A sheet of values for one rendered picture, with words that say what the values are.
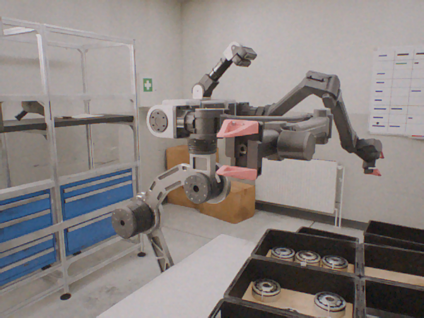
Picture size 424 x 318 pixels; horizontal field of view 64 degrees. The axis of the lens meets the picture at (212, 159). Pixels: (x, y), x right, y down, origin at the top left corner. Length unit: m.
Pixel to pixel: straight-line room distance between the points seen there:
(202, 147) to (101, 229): 1.79
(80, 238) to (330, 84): 2.25
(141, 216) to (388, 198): 3.01
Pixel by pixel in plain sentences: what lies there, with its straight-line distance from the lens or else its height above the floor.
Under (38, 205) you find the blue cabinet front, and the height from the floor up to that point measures 0.78.
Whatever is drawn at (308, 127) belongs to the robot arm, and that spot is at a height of 1.47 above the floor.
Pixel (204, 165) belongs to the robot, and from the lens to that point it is 1.53.
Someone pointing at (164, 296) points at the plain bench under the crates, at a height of 0.70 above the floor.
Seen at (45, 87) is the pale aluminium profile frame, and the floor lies 1.59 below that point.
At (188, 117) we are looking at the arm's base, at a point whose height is 1.47.
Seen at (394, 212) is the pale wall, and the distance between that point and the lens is 4.26.
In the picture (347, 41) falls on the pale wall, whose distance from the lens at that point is 4.18.
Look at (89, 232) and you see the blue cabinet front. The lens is 3.01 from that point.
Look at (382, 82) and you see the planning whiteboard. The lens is 4.07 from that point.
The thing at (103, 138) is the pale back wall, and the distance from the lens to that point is 4.05.
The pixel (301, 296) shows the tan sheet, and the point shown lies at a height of 0.83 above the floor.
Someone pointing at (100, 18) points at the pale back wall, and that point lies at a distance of 4.13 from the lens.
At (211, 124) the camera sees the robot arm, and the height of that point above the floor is 1.45.
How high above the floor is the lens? 1.56
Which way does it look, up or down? 11 degrees down
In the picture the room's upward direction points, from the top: straight up
